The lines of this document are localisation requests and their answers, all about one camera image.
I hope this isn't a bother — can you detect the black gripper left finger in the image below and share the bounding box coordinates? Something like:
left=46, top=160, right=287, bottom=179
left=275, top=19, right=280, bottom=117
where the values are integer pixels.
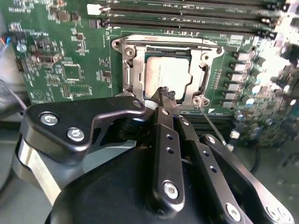
left=13, top=86, right=186, bottom=208

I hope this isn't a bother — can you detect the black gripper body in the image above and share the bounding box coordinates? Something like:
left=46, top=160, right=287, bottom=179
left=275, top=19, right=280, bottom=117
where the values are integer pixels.
left=45, top=117, right=224, bottom=224

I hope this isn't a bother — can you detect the silver square CPU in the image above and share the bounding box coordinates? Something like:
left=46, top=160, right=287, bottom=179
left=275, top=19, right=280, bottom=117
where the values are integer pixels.
left=144, top=56, right=194, bottom=101

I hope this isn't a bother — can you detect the thin wire locking lever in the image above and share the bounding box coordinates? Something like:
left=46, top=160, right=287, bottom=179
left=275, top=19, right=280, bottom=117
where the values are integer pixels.
left=197, top=106, right=229, bottom=148
left=127, top=34, right=221, bottom=49

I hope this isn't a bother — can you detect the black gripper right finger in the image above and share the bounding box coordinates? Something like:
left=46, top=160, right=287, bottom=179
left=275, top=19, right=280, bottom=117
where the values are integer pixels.
left=167, top=89, right=297, bottom=224

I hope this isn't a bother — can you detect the metal CPU socket cover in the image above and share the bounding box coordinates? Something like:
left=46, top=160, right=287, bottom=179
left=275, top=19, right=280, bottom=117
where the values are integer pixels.
left=125, top=44, right=212, bottom=109

